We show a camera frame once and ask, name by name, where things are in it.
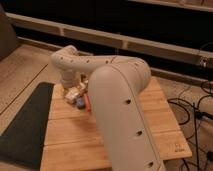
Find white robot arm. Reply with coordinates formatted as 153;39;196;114
51;46;166;171

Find long wooden rail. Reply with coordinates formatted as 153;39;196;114
6;13;213;69

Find black cables on floor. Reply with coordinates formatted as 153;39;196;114
166;79;213;171

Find blue small object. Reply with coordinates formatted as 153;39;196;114
76;97;85;109

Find wooden table board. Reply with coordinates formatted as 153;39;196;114
39;76;193;171

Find black floor mat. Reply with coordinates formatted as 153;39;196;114
0;82;54;170

